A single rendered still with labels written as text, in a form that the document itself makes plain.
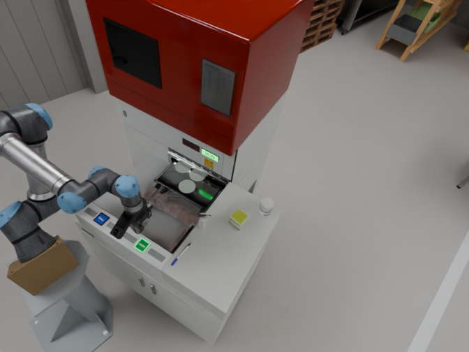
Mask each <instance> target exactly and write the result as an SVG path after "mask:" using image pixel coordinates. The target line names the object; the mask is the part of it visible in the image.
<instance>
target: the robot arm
mask: <svg viewBox="0 0 469 352"><path fill-rule="evenodd" d="M52 127H53V123H52V119H51V117H50V116H49V114H48V113H47V112H46V110H45V109H44V108H42V107H41V106H39V105H38V104H35V103H28V104H22V105H19V106H17V107H14V108H9V109H6V110H1V111H0V156H3V157H5V158H6V159H8V160H9V161H10V162H11V163H13V164H14V165H16V166H17V167H18V168H19V169H21V170H22V171H24V172H25V173H26V176H27V181H28V184H29V189H28V191H27V199H26V200H24V201H23V202H21V201H19V200H18V201H16V202H14V203H12V204H11V205H9V206H8V207H6V208H5V209H3V210H1V211H0V230H1V232H2V233H3V234H4V235H5V236H6V237H7V238H8V240H9V241H10V242H11V244H12V245H13V246H14V248H15V252H16V254H17V259H18V260H19V262H21V263H25V262H27V261H30V260H31V259H33V258H35V257H37V256H38V255H40V254H42V253H43V252H44V251H46V250H47V249H49V248H50V247H51V246H52V245H53V244H54V243H55V242H56V240H55V238H54V237H53V236H51V235H50V234H48V233H46V232H45V231H44V230H42V229H41V227H40V226H39V225H38V223H40V222H41V221H43V220H45V219H46V218H48V217H49V216H51V215H53V214H54V213H56V212H58V211H59V210H60V209H62V210H63V211H64V212H65V213H67V214H74V213H76V212H79V211H80V210H82V209H84V208H85V207H86V206H87V205H89V204H90V203H92V202H93V201H95V200H96V199H97V198H99V197H101V196H102V195H103V194H105V193H107V192H108V193H111V194H112V195H115V196H117V197H119V198H120V200H121V204H122V205H123V208H124V212H123V213H122V215H121V216H120V217H119V219H118V221H117V222H116V224H115V225H114V227H113V229H112V230H111V231H110V234H111V235H112V236H114V237H115V238H117V239H118V240H119V239H121V238H122V237H123V236H124V234H125V232H126V231H127V229H128V227H129V226H130V227H131V229H132V230H133V231H134V232H135V233H136V234H141V233H142V231H143V230H144V228H145V226H146V225H147V223H148V222H145V223H143V221H144V220H145V219H146V218H148V219H149V218H150V217H151V216H152V214H151V209H150V208H148V207H147V202H146V199H145V198H143V197H142V196H141V193H140V185H139V184H138V182H137V179H136V178H135V177H134V176H132V175H119V174H117V173H115V172H113V171H111V170H110V169H109V168H104V167H102V166H96V167H94V168H93V169H92V170H91V171H90V172H89V175H88V179H87V180H85V181H83V182H82V183H79V182H77V181H76V180H75V179H73V178H72V177H71V176H70V175H68V174H66V173H65V172H64V171H63V170H61V169H60V168H58V167H57V166H55V165H54V164H53V163H51V162H50V161H48V160H47V153H46V149H45V141H46V140H47V139H48V136H47V131H49V130H50V129H51V128H52ZM149 213H150V215H149Z"/></svg>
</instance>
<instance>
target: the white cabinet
mask: <svg viewBox="0 0 469 352"><path fill-rule="evenodd" d="M75 223H76V222H75ZM76 225H77V227H78V228H79V229H80V231H81V233H82V234H83V236H84V238H85V239H86V241H87V242H88V243H89V246H90V247H91V248H92V250H93V252H94V253H95V255H96V256H97V258H98V260H99V261H100V263H101V264H102V266H103V267H104V269H105V270H106V271H108V272H109V273H110V274H112V275H113V276H115V277H116V278H117V279H119V280H120V281H122V282H123V283H125V284H126V285H127V286H129V287H130V288H132V289H133V290H134V291H136V292H137V293H139V294H140V295H141V296H143V297H144V298H146V299H147V300H148V301H150V302H152V303H153V304H154V305H156V306H157V307H159V308H160V309H162V310H163V311H164V312H165V313H167V314H169V315H170V316H171V317H172V318H174V319H176V320H177V321H178V322H180V323H181V324H183V325H184V326H186V327H187V328H188V329H190V330H191V331H193V332H194V333H195V334H197V335H198V336H200V337H201V338H203V339H204V340H205V341H207V342H209V343H210V344H211V345H212V346H213V345H214V343H215V341H216V339H217V338H218V336H219V334H220V332H221V330H222V329H223V326H224V325H225V323H226V321H227V319H228V317H229V316H230V314H231V312H232V310H233V309H234V307H235V305H236V303H237V301H238V299H239V297H240V296H241V294H242V292H243V290H244V289H245V287H246V285H247V283H248V281H249V279H250V278H251V275H252V274H253V272H254V270H255V268H256V266H257V264H258V262H259V260H260V258H261V256H262V253H263V251H264V250H265V247H266V246H267V243H268V241H269V239H270V237H271V235H270V237H269V239H268V240H267V243H266V244H265V246H264V248H263V250H262V251H261V253H260V255H259V256H258V259H257V260H256V262H255V264H254V266H253V267H252V269H251V271H250V273H249V274H248V276H247V278H246V280H245V282H244V284H243V286H242V287H241V289H240V291H239V292H238V294H237V296H236V298H235V299H234V302H233V303H232V305H231V307H230V309H229V310H228V312H227V314H226V316H225V318H224V319H223V321H222V320H221V319H219V318H218V317H216V316H214V315H213V314H212V313H210V312H209V311H207V310H206V309H204V308H203V307H201V306H200V305H199V304H197V303H196V302H194V301H192V300H191V299H190V298H188V297H186V296H185V295H184V294H182V293H180V292H179V291H178V290H176V289H175V288H173V287H171V286H170V285H169V284H167V283H166V282H164V281H162V280H161V279H159V278H158V277H157V276H155V275H154V274H152V273H150V272H149V271H148V270H146V269H144V268H143V267H142V266H140V265H138V264H137V263H136V262H134V261H132V260H131V259H130V258H128V257H127V256H125V255H124V254H122V253H121V252H120V251H118V250H116V249H115V248H114V247H112V246H110V245H109V244H108V243H106V242H104V241H103V240H102V239H100V238H99V237H97V236H95V235H94V234H93V233H91V232H90V231H88V230H87V229H86V228H84V227H82V226H81V225H80V224H78V223H76ZM272 232H273V231H272ZM271 234H272V233H271Z"/></svg>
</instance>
